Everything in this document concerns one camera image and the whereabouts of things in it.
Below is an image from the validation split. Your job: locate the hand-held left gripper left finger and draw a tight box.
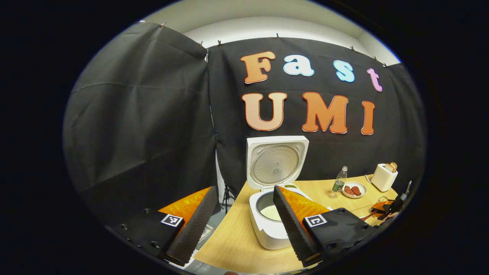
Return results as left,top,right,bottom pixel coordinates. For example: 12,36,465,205
105,186,217,267

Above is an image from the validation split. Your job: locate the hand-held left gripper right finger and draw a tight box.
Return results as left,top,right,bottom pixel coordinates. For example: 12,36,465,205
273,185,379,268

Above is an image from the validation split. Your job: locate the white rice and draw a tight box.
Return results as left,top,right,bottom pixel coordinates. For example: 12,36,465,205
260,204,283,222

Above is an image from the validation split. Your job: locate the white rice cooker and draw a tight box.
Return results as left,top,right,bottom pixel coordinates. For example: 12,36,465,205
246,136,312,251

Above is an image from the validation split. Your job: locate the white round plate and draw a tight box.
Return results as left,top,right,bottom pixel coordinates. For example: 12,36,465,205
341,181,368,199

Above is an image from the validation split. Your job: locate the white toaster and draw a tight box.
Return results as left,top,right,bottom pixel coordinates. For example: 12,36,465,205
371,162,398,192

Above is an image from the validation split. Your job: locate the clear plastic water bottle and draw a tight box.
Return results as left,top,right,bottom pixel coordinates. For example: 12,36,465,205
331,166,348,194

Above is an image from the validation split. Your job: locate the black tripod stand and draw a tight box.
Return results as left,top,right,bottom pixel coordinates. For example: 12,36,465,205
223,184,236,214

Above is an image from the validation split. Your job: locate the black backdrop cloth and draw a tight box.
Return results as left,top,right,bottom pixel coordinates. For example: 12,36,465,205
63,21,426,226

